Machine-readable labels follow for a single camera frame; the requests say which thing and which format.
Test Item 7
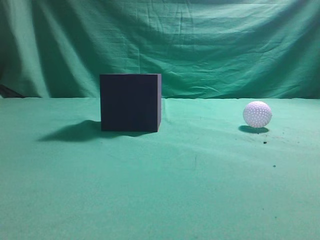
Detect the white dimpled ball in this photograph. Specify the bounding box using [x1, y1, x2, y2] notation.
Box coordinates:
[242, 101, 273, 128]

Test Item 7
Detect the dark blue cube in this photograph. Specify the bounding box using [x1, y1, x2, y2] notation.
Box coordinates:
[99, 73, 162, 133]

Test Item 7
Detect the green backdrop cloth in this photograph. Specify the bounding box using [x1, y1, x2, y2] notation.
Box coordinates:
[0, 0, 320, 240]

